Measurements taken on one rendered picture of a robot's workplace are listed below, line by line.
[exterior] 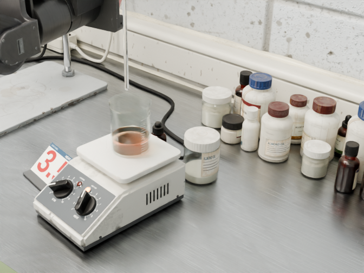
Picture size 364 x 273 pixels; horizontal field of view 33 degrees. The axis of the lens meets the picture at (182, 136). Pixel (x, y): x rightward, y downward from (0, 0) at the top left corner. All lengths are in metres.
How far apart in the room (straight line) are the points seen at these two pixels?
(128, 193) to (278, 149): 0.31
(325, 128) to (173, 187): 0.29
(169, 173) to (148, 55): 0.53
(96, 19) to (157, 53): 0.63
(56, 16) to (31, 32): 0.05
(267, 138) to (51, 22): 0.51
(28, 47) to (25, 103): 0.63
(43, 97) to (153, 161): 0.44
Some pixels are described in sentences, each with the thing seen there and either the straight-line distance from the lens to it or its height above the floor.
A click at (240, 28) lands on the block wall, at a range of 1.28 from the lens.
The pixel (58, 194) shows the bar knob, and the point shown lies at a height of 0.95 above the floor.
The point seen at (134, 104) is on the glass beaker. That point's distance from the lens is 0.94.
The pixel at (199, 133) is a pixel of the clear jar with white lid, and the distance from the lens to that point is 1.00.
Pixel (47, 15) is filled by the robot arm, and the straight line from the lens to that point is 0.68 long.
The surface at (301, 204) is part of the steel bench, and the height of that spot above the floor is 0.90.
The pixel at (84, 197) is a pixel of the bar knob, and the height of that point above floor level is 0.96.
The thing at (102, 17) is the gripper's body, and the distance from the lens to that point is 0.75.
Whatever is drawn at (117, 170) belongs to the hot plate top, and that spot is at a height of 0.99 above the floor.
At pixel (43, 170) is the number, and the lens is 1.05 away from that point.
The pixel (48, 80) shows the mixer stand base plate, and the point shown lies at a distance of 1.37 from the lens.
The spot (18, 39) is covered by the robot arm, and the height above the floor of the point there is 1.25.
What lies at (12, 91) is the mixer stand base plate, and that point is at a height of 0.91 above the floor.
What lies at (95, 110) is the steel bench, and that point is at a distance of 1.25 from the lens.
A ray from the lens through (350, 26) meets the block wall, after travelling 1.16.
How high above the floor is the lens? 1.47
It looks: 30 degrees down
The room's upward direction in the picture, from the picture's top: 2 degrees clockwise
